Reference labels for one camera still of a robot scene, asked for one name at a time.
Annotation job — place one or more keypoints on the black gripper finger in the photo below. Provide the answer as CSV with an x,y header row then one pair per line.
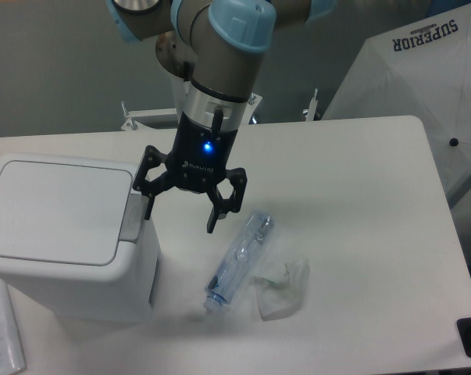
x,y
222,206
153,158

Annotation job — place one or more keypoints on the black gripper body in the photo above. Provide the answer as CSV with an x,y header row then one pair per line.
x,y
198,159

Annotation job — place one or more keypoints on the white trash can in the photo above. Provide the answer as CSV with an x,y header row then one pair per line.
x,y
74,236

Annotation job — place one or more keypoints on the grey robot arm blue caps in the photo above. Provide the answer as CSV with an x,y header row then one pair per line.
x,y
229,40

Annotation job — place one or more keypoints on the clear plastic bottle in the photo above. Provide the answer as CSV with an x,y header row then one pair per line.
x,y
239,260

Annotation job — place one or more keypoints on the white umbrella with lettering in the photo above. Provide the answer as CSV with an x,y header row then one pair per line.
x,y
421,70

